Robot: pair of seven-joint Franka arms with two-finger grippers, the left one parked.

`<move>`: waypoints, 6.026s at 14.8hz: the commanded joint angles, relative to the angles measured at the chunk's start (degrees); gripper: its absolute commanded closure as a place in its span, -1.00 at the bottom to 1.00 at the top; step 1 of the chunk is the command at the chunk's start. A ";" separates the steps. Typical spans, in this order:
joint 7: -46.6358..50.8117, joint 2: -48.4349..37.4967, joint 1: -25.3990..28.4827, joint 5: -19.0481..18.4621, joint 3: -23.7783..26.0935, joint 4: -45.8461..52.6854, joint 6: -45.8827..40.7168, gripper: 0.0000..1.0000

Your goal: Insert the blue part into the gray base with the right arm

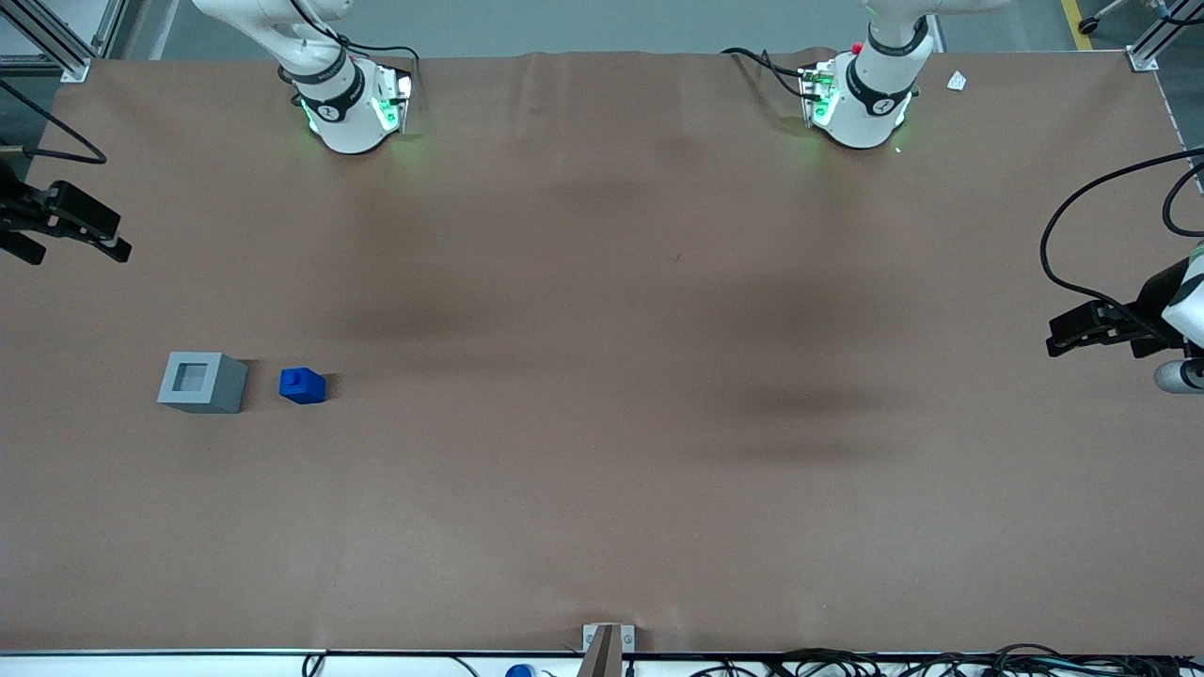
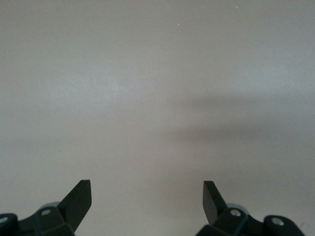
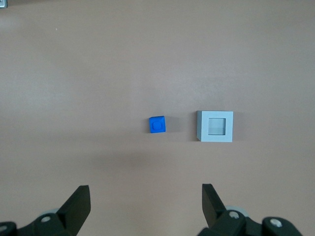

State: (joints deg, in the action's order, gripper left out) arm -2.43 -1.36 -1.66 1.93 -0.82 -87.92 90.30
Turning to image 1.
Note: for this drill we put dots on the aluminium frame post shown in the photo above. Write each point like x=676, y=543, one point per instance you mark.
x=1146, y=58
x=71, y=66

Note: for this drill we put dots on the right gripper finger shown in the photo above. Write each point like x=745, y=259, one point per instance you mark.
x=113, y=251
x=85, y=212

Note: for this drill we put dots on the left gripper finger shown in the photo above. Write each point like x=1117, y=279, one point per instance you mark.
x=1068, y=347
x=1091, y=322

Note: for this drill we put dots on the brown table cover sheet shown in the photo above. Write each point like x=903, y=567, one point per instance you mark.
x=602, y=376

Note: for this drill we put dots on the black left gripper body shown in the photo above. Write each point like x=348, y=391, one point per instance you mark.
x=1149, y=306

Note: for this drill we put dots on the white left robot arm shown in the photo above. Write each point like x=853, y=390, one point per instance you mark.
x=861, y=118

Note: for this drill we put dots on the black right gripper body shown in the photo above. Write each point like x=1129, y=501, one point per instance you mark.
x=21, y=212

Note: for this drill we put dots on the white table edge rail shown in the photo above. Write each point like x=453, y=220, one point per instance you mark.
x=188, y=666

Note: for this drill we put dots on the blue plastic block part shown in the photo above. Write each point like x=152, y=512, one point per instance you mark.
x=303, y=387

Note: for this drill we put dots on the camera post with bracket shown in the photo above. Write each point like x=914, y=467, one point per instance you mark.
x=602, y=653

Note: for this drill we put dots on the black chair caster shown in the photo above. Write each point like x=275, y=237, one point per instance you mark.
x=1088, y=25

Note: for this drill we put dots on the white paper scrap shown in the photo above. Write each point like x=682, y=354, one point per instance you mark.
x=957, y=81

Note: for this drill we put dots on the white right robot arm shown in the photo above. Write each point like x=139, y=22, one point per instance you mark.
x=348, y=122

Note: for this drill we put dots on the gray square base block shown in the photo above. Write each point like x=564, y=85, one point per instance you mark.
x=226, y=390

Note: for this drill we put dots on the blue round cap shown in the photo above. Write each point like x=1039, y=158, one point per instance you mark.
x=519, y=671

